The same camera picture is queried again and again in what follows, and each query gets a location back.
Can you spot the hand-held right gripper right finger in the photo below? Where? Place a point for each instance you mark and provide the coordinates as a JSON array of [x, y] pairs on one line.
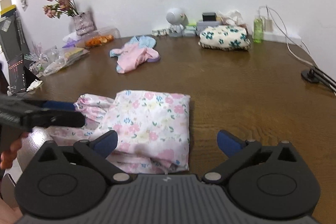
[[227, 144]]

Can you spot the grey robot-shaped speaker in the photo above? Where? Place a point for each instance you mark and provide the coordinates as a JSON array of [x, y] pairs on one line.
[[176, 18]]

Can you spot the pink and blue baby garment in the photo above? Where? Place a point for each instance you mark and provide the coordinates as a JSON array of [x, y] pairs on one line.
[[134, 54]]

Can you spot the patterned flower vase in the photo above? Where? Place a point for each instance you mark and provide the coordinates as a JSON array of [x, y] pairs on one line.
[[83, 23]]

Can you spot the row of small white boxes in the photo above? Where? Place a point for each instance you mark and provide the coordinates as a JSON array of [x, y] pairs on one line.
[[160, 32]]

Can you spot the green bottle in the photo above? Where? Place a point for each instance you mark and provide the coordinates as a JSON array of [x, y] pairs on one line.
[[257, 28]]

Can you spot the white charger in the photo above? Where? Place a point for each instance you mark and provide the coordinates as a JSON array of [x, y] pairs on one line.
[[268, 23]]

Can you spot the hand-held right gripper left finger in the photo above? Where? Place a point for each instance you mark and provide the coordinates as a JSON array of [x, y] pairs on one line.
[[108, 143]]

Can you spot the yellow and black panel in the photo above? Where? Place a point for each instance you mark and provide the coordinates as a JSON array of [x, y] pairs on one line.
[[8, 10]]

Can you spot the pink floral dress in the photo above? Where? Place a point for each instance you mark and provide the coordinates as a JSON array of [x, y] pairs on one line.
[[147, 121]]

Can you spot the crumpled white paper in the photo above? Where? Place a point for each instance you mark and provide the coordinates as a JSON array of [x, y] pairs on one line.
[[35, 85]]

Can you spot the clear container of orange snacks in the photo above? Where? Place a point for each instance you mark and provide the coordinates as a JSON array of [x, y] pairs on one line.
[[101, 39]]

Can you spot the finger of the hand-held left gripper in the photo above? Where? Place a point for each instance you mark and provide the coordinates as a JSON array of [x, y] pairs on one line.
[[65, 119], [57, 105]]

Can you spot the clear plastic bag of packets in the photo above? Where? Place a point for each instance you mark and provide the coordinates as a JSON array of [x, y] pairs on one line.
[[61, 58]]

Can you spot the grey tin box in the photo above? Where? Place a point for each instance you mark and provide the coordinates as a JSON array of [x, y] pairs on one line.
[[204, 26]]

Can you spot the black box with red print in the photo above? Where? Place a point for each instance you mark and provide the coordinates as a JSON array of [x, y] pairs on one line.
[[15, 69]]

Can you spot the small black box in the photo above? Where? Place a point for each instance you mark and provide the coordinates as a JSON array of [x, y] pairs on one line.
[[209, 16]]

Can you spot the purple bag with tissue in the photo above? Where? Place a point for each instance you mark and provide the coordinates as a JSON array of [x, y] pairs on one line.
[[72, 39]]

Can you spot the person's left hand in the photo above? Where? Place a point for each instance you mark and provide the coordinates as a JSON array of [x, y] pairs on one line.
[[10, 154]]

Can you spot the green and white small boxes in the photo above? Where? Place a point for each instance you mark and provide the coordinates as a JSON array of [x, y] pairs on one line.
[[190, 29]]

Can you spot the white power strip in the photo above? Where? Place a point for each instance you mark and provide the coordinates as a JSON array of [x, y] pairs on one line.
[[283, 36]]

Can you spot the cream pouch with green flowers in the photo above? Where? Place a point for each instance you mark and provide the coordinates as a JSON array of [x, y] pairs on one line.
[[223, 37]]

